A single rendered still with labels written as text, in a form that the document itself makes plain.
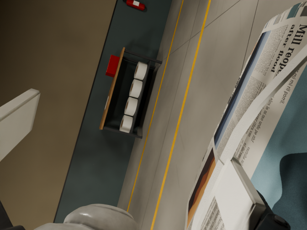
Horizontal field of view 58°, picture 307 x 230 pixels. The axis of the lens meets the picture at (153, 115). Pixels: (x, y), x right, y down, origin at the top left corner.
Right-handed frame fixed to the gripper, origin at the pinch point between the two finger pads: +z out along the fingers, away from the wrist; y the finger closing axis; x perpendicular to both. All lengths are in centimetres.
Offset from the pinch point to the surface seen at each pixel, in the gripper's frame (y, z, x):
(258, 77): 11.2, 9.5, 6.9
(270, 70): 10.6, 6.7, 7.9
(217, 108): 102, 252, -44
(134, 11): -19, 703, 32
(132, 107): 42, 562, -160
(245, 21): 99, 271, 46
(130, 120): 48, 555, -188
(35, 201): -96, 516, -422
